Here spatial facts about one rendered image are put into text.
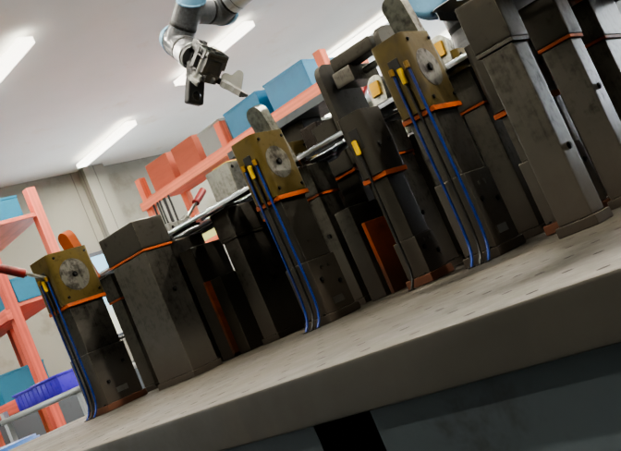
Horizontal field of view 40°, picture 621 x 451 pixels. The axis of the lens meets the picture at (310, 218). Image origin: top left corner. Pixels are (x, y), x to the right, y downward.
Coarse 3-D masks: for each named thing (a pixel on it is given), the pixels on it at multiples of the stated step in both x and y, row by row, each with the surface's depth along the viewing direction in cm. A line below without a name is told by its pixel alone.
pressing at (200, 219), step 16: (576, 0) 127; (448, 64) 131; (464, 64) 138; (384, 112) 151; (320, 144) 151; (336, 144) 162; (304, 160) 165; (320, 160) 175; (240, 192) 165; (208, 208) 173; (192, 224) 185; (208, 224) 195; (112, 272) 206
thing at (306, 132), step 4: (324, 120) 189; (312, 124) 187; (316, 124) 186; (320, 124) 187; (304, 128) 188; (308, 128) 188; (312, 128) 187; (300, 132) 189; (304, 132) 188; (308, 132) 188; (304, 136) 189; (308, 136) 188; (312, 136) 187; (304, 140) 189; (308, 140) 188; (312, 140) 187; (308, 144) 188; (312, 144) 188; (308, 148) 189; (320, 152) 187; (340, 192) 186; (340, 196) 186; (344, 200) 186; (344, 204) 186
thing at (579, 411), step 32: (608, 352) 52; (480, 384) 59; (512, 384) 57; (544, 384) 55; (576, 384) 54; (608, 384) 52; (352, 416) 68; (384, 416) 65; (416, 416) 63; (448, 416) 61; (480, 416) 59; (512, 416) 58; (544, 416) 56; (576, 416) 54; (608, 416) 53; (256, 448) 77; (288, 448) 74; (320, 448) 71; (352, 448) 69; (384, 448) 66; (416, 448) 64; (448, 448) 62; (480, 448) 60; (512, 448) 58; (544, 448) 57; (576, 448) 55; (608, 448) 53
